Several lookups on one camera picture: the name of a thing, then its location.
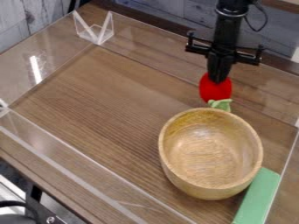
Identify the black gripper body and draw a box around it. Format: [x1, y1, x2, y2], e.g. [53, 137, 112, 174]
[185, 15, 264, 66]

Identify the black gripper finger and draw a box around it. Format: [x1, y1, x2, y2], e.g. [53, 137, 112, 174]
[207, 52, 220, 83]
[217, 55, 235, 82]

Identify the red plush strawberry toy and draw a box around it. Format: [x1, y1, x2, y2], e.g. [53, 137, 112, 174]
[199, 73, 232, 112]

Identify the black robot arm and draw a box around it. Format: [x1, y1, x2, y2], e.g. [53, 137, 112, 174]
[185, 0, 267, 84]

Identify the wooden bowl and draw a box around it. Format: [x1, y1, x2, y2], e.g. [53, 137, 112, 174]
[157, 108, 264, 200]

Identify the green foam block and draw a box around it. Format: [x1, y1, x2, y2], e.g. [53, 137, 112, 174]
[231, 168, 280, 224]

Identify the black cable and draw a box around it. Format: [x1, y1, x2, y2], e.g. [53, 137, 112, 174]
[243, 1, 269, 33]

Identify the clear acrylic enclosure wall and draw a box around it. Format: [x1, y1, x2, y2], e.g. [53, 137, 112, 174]
[0, 5, 299, 224]

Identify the clear acrylic corner bracket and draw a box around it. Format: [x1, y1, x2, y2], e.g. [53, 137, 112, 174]
[72, 11, 115, 46]

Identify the black table leg bracket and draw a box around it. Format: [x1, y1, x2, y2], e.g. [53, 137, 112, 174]
[25, 184, 67, 224]

